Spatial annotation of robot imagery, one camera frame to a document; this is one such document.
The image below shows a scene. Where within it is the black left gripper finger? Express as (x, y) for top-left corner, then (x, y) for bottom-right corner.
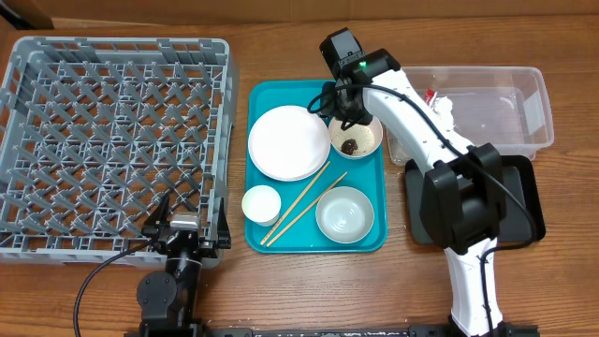
(216, 198), (231, 248)
(143, 194), (169, 228)

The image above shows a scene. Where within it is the pink white bowl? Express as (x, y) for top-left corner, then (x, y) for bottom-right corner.
(329, 117), (383, 160)

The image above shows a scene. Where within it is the red snack wrapper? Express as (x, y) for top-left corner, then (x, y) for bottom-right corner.
(424, 89), (437, 107)

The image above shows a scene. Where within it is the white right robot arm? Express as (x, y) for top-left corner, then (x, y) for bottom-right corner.
(305, 28), (506, 336)

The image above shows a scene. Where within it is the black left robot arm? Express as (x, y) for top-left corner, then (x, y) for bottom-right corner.
(137, 196), (232, 336)

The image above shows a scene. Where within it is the dark food scrap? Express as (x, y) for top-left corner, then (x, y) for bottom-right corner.
(341, 139), (358, 156)

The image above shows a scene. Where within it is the wooden chopstick left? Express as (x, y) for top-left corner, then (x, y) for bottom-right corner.
(260, 161), (330, 245)

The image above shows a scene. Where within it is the wooden chopstick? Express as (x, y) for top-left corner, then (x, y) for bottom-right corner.
(260, 161), (330, 245)
(266, 171), (348, 247)

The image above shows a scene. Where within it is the white paper cup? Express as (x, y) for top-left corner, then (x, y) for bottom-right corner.
(241, 185), (282, 227)

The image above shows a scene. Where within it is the teal plastic tray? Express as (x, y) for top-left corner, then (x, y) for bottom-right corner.
(245, 80), (388, 254)

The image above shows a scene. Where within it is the wooden chopstick right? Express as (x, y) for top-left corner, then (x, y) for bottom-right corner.
(266, 171), (348, 247)

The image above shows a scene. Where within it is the white pink round plate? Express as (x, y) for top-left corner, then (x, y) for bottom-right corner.
(248, 105), (330, 182)

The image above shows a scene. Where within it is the grey bowl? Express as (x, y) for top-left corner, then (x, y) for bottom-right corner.
(315, 186), (374, 244)

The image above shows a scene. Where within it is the grey plastic dish rack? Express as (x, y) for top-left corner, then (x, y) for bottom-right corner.
(1, 37), (240, 268)

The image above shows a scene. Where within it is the clear plastic bin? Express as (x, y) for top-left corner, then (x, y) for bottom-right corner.
(404, 66), (554, 159)

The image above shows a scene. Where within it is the black rectangular tray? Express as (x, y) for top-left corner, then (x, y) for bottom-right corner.
(404, 155), (546, 245)

